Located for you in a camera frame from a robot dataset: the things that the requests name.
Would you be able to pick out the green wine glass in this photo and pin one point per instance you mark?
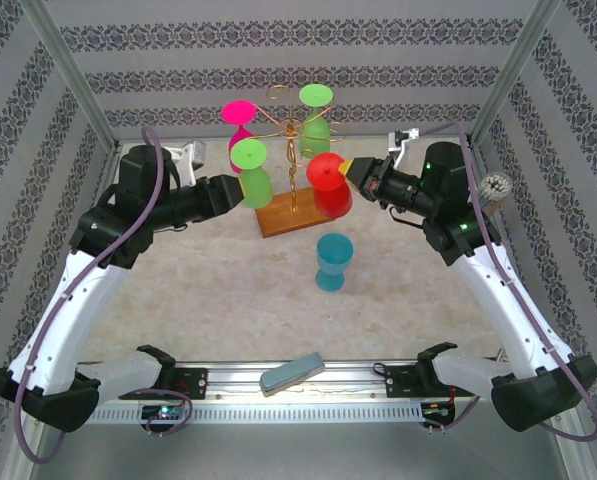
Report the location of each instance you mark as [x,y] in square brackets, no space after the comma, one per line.
[314,135]
[255,192]

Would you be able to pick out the red wine glass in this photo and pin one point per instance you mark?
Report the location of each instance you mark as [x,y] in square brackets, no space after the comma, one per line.
[333,202]

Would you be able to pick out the blue wine glass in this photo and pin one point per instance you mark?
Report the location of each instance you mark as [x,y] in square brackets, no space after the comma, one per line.
[334,252]

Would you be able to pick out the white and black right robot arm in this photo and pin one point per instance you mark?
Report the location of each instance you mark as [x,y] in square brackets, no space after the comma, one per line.
[508,300]

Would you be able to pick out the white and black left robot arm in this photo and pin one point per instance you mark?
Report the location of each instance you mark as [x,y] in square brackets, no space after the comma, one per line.
[73,310]

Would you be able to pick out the pink wine glass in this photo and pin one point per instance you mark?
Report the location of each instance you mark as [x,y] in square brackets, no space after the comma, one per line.
[238,112]

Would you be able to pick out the tub of pencils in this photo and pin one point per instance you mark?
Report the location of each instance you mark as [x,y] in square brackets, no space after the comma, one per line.
[498,184]

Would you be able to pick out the grey-blue glasses case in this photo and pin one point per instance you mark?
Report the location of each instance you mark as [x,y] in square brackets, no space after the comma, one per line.
[290,376]

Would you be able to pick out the small circuit board with LEDs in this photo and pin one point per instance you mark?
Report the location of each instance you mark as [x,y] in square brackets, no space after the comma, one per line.
[165,412]

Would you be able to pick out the aluminium frame post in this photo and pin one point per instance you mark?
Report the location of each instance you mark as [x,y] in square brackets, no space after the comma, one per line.
[518,65]
[68,70]

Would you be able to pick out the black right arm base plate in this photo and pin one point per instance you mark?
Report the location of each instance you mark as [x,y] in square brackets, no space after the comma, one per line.
[400,382]

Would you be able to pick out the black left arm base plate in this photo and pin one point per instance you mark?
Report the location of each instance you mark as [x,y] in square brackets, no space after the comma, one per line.
[195,380]

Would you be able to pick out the aluminium mounting rail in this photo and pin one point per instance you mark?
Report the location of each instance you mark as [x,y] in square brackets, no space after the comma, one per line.
[348,380]

